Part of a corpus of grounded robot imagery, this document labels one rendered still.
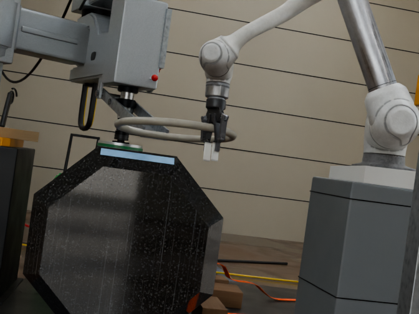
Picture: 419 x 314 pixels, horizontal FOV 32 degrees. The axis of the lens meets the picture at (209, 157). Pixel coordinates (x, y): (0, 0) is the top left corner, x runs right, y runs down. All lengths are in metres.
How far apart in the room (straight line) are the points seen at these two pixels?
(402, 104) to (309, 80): 6.34
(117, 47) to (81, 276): 1.09
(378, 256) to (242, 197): 6.05
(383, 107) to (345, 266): 0.56
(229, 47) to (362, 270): 0.90
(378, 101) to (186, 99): 6.00
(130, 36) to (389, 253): 1.59
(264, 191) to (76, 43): 5.00
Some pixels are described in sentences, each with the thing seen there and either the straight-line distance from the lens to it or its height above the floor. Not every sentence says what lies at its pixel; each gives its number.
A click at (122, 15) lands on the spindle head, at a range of 3.43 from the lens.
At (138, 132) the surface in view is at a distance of 3.04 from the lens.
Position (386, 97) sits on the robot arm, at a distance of 2.52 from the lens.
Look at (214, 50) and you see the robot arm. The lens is 2.52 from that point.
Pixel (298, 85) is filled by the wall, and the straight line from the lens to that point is 8.75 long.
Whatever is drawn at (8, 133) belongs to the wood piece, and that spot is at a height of 0.80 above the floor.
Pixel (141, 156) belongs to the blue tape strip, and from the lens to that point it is 2.99.
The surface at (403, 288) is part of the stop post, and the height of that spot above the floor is 0.56.
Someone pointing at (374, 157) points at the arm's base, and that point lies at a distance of 2.71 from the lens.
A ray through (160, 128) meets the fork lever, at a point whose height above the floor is 0.91.
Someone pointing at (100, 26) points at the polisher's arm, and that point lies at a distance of 3.86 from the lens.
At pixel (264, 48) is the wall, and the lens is 8.66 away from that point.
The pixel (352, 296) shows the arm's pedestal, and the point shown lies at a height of 0.41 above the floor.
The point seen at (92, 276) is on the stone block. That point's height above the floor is 0.28.
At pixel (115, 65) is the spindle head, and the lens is 3.40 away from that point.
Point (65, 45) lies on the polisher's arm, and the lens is 3.97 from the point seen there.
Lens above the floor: 0.80
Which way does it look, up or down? level
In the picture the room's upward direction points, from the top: 8 degrees clockwise
